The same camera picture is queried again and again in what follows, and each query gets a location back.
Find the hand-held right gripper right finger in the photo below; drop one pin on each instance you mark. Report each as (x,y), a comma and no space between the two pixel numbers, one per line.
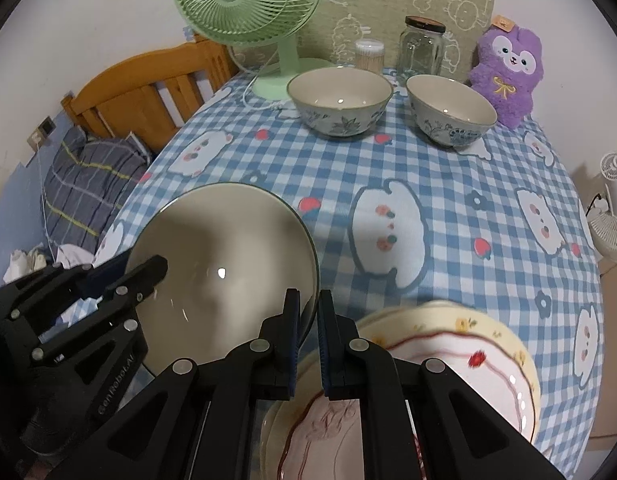
(326,350)

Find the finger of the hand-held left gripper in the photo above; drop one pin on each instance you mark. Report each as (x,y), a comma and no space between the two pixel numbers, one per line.
(106,275)
(148,270)

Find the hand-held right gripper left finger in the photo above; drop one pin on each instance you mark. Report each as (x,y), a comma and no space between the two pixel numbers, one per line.
(291,350)

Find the large cream bowl green rim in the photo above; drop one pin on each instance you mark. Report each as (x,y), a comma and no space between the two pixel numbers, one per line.
(213,245)

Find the yellow floral beaded plate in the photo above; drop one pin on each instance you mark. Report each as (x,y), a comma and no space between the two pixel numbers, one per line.
(438,317)

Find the cream bowl leaf print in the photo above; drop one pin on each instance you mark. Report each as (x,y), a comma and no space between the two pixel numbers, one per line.
(338,90)

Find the cream bowl blue print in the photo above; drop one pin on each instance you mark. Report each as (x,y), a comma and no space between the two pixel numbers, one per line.
(448,100)

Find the white garment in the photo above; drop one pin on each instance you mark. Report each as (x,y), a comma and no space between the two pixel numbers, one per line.
(73,255)

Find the crumpled white cloth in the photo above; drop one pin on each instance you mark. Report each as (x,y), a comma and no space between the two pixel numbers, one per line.
(23,262)

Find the grey striped pillow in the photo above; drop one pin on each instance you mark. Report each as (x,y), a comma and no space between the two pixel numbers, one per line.
(88,180)

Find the wooden bed headboard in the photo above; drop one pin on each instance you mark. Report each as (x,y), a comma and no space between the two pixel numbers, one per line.
(128,95)

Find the blue checkered tablecloth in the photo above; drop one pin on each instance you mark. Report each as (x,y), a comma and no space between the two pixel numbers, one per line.
(438,170)

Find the cotton swab container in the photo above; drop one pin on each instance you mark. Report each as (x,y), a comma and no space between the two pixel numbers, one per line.
(371,55)

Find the white fan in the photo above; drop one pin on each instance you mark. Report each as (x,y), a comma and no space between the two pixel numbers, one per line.
(610,230)

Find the glass jar black lid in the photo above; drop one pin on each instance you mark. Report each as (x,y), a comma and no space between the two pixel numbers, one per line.
(421,50)

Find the purple plush toy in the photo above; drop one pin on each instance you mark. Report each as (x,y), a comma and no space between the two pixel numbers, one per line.
(508,90)

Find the wall socket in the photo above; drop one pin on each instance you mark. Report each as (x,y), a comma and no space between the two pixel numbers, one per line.
(41,132)

